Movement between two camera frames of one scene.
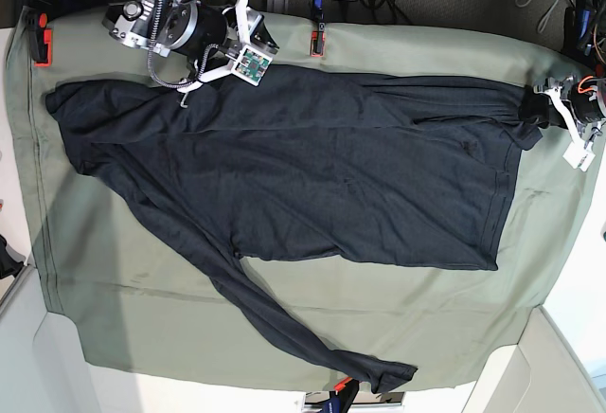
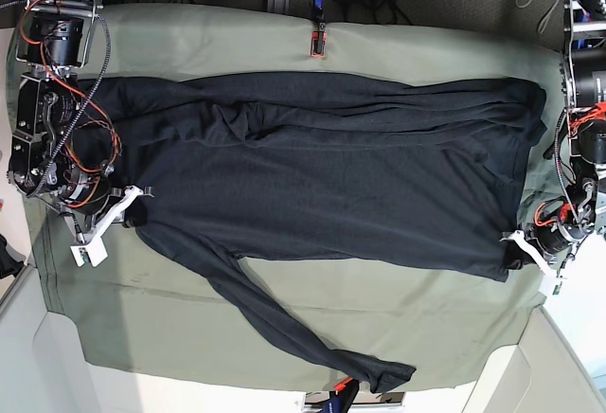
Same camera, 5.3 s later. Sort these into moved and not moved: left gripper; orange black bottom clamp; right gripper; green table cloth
Moved: right gripper; left gripper
Not moved: orange black bottom clamp; green table cloth
